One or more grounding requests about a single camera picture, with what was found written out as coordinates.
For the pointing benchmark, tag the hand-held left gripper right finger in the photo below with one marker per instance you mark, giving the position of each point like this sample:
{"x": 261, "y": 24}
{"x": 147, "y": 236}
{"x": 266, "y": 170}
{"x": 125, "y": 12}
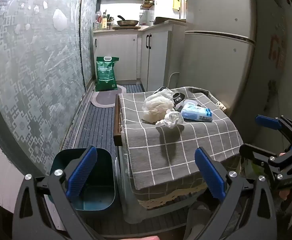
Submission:
{"x": 209, "y": 173}

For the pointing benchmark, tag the patterned frosted glass door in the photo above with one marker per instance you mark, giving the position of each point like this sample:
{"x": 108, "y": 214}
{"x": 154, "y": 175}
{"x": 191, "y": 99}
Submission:
{"x": 36, "y": 80}

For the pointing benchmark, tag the small black packet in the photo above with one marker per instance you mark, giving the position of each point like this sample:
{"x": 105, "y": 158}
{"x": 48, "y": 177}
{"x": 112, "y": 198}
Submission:
{"x": 178, "y": 97}

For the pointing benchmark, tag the clear plastic storage box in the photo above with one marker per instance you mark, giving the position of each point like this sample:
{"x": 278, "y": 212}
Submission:
{"x": 126, "y": 187}

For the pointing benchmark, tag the grey checked tablecloth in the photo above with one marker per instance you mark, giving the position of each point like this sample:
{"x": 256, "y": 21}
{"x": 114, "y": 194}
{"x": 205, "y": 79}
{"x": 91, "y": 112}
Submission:
{"x": 185, "y": 145}

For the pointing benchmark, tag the dark teal trash bin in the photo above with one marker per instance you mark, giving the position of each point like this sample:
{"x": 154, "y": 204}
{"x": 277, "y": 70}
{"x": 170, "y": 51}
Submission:
{"x": 98, "y": 177}

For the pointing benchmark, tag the wooden table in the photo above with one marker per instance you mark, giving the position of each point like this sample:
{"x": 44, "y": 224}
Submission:
{"x": 117, "y": 127}

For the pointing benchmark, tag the oval grey floor mat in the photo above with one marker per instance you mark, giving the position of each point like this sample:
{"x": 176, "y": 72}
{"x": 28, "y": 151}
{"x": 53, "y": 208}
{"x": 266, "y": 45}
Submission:
{"x": 108, "y": 97}

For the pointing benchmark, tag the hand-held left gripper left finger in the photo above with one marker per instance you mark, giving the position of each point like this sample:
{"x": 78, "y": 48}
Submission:
{"x": 82, "y": 172}

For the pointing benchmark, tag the row of condiment bottles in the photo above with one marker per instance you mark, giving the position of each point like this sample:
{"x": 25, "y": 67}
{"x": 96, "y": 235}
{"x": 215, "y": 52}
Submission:
{"x": 103, "y": 21}

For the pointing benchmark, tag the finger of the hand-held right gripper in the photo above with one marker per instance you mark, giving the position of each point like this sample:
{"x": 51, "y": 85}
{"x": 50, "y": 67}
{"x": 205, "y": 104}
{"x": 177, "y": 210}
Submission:
{"x": 254, "y": 155}
{"x": 268, "y": 122}

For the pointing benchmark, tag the white kitchen cabinet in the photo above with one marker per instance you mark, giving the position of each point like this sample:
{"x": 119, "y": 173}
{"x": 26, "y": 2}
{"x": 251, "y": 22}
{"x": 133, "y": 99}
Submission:
{"x": 116, "y": 55}
{"x": 155, "y": 55}

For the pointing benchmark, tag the translucent white plastic bag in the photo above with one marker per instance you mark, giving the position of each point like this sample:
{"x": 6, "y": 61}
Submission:
{"x": 157, "y": 105}

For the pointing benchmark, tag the green rice bag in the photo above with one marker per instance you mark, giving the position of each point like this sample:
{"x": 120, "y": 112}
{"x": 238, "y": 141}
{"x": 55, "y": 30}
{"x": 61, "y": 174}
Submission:
{"x": 106, "y": 73}

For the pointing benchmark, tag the wall spice rack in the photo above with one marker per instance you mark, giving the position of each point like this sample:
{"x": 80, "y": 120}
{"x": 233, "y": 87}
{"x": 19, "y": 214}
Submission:
{"x": 148, "y": 3}

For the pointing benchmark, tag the metal frying pan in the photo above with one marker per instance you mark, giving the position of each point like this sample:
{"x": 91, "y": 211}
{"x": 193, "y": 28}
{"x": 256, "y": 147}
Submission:
{"x": 127, "y": 22}

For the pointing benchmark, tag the striped grey floor mat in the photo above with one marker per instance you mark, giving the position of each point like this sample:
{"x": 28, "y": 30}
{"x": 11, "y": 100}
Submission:
{"x": 96, "y": 130}

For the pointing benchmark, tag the dark board on counter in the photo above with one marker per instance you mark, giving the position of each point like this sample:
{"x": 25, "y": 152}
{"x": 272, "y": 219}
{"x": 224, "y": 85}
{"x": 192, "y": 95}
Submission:
{"x": 164, "y": 20}

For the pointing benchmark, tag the silver refrigerator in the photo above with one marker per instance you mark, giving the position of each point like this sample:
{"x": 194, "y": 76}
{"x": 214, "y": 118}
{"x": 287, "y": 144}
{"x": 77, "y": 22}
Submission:
{"x": 215, "y": 60}

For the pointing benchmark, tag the wooden cutting board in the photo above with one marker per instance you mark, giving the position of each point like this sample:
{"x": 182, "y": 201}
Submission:
{"x": 126, "y": 27}

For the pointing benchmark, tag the white tissue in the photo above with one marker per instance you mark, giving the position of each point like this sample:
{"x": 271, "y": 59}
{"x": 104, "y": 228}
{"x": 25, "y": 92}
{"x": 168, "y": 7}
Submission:
{"x": 170, "y": 120}

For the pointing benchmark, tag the blue tissue packet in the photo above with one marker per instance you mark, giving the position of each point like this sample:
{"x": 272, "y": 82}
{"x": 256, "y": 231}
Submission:
{"x": 197, "y": 113}

